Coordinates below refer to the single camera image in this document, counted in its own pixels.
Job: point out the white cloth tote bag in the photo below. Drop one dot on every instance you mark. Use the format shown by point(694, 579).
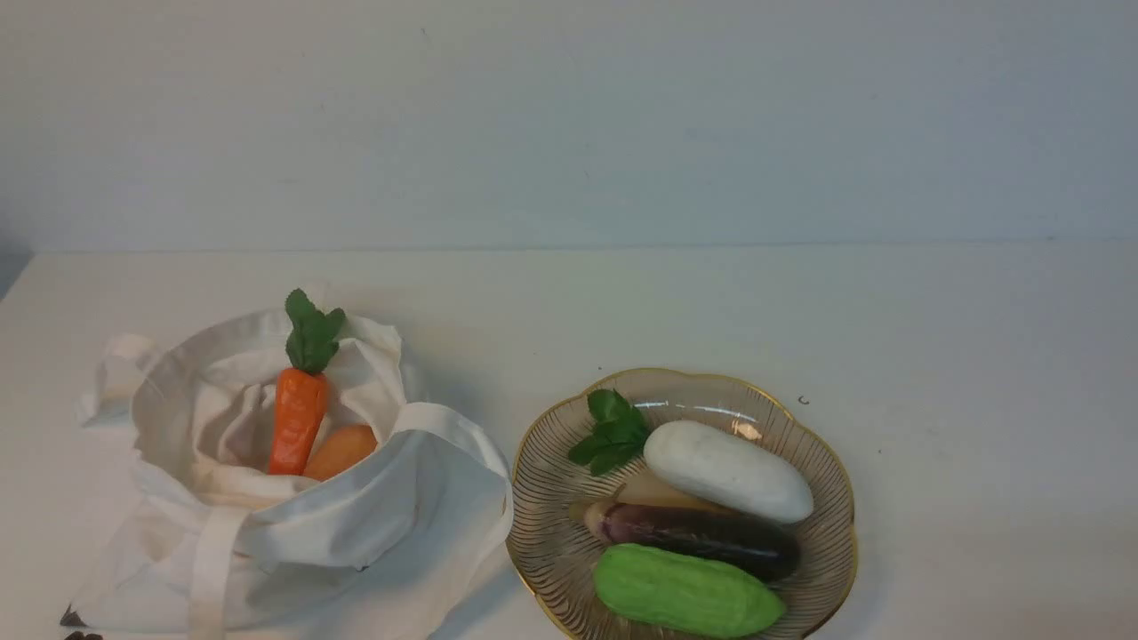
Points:
point(219, 549)

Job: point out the white toy radish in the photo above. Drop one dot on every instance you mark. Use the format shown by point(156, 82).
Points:
point(693, 458)

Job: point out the gold-rimmed glass bowl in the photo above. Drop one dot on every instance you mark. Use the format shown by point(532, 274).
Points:
point(555, 556)

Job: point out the orange toy carrot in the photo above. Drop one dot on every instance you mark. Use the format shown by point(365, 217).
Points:
point(302, 389)

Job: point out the orange toy potato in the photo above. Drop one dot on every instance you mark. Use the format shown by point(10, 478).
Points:
point(340, 451)

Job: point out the green toy bitter gourd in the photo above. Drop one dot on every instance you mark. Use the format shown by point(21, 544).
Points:
point(689, 594)

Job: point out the purple toy eggplant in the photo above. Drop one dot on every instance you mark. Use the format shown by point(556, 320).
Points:
point(646, 511)

